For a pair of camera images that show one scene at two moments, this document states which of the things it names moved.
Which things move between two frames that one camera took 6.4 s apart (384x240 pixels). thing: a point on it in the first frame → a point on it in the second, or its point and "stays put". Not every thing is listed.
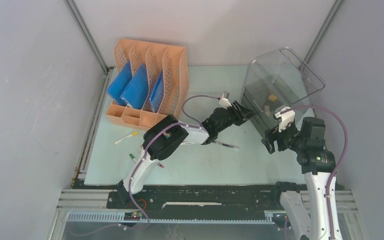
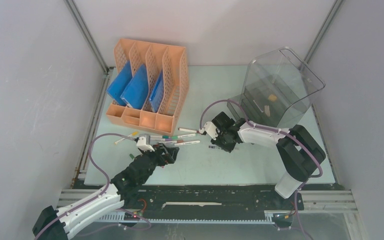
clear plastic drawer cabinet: x=278 y=81 stays put
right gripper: x=273 y=134 → x=229 y=148
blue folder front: x=119 y=83 stays put
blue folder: x=156 y=96 stays put
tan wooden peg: x=267 y=110 stays put
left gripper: x=240 y=118 → x=169 y=155
